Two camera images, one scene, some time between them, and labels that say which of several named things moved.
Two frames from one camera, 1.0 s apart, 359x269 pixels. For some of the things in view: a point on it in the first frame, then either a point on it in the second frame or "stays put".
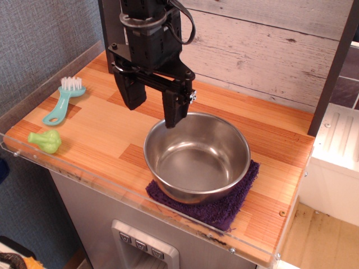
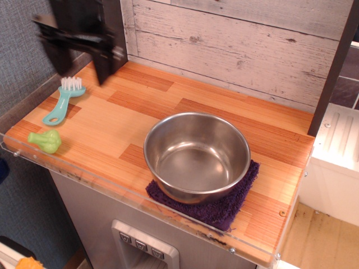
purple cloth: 221,211 stays put
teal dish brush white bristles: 71,86 stays put
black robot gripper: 153,51 -> 80,24
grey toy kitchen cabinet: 116,234 stays put
